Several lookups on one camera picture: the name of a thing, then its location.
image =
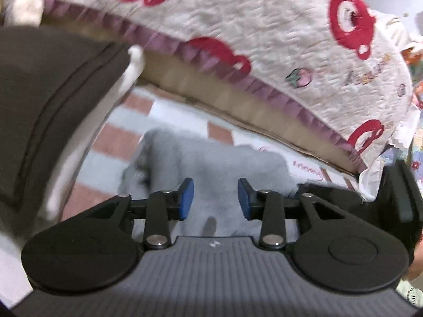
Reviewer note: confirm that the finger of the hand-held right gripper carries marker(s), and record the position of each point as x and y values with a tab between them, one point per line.
337	193

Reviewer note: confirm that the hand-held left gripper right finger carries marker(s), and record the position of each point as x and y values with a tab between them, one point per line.
244	198

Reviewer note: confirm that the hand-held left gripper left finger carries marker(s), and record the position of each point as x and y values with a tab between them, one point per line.
186	198

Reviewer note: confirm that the grey ribbed sweater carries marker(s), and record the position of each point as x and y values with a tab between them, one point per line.
214	161

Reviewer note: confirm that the person's right hand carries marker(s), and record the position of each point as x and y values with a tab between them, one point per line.
419	270

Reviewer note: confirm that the colourful floral blanket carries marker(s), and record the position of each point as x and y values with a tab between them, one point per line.
419	105

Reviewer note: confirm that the checkered pastel rug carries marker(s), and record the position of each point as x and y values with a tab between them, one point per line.
109	138

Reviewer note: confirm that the cream folded garment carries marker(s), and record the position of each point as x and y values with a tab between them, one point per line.
76	152

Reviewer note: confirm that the white quilted bedspread red bears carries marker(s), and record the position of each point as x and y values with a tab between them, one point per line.
264	33

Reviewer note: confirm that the dark brown knit sweater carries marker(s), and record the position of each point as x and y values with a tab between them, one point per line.
43	99

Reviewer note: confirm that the grey plush rabbit toy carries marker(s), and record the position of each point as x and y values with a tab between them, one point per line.
28	8

